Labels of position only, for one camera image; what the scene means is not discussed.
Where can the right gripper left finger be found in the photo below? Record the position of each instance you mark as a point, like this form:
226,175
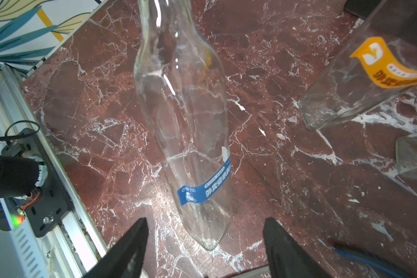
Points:
125,259

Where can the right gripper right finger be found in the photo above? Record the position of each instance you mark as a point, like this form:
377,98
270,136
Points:
286,258

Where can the glass bottle blue label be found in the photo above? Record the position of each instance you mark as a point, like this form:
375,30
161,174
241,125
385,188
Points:
180,82

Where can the glass bottle orange label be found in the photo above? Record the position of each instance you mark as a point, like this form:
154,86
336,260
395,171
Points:
343,90

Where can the blue label sticker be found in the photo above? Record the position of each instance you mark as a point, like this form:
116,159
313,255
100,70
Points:
204,192

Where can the glass bottle red label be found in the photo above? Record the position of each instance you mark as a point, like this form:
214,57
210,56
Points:
406,156

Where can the orange label sticker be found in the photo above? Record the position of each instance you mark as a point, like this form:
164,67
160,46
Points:
382,67

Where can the aluminium front rail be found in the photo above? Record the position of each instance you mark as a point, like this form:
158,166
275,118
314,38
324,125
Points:
72,248

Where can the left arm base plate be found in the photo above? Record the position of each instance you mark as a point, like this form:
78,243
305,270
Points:
47,205

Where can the blue handled cutting pliers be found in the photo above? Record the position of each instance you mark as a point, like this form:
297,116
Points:
362,255

